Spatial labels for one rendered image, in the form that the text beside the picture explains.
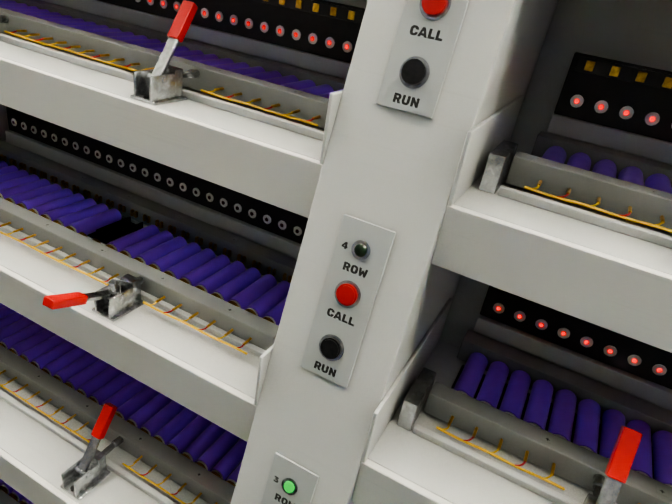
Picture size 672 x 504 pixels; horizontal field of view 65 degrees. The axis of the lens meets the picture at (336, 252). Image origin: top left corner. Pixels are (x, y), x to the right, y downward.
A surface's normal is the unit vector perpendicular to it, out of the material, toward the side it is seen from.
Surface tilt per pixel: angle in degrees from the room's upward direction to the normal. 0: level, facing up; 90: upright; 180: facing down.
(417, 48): 90
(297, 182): 105
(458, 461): 15
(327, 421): 90
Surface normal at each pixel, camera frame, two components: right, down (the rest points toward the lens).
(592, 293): -0.46, 0.36
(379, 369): -0.40, 0.11
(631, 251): 0.15, -0.87
